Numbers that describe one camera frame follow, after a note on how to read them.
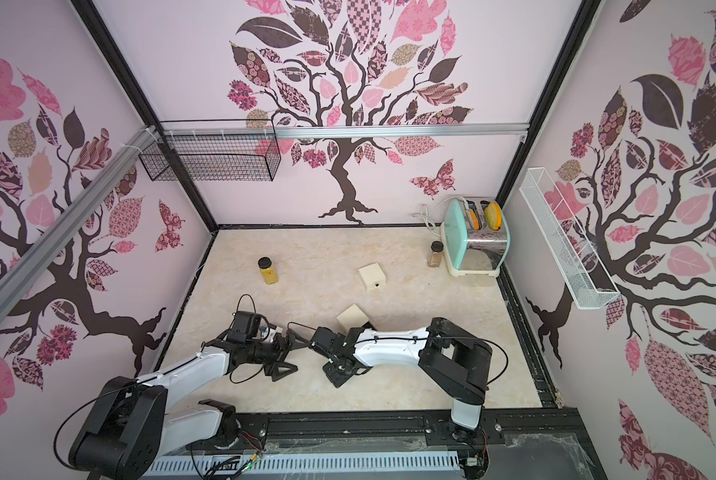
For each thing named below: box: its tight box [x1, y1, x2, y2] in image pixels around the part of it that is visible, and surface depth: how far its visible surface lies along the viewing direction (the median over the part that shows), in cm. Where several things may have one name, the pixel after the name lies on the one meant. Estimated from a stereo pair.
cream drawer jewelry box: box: [358, 262, 387, 291], surface depth 103 cm
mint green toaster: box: [440, 197, 511, 278], surface depth 102 cm
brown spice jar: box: [427, 240, 444, 268], surface depth 106 cm
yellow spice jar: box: [258, 256, 279, 285], surface depth 100 cm
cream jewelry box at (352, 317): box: [336, 303, 369, 331], surface depth 94 cm
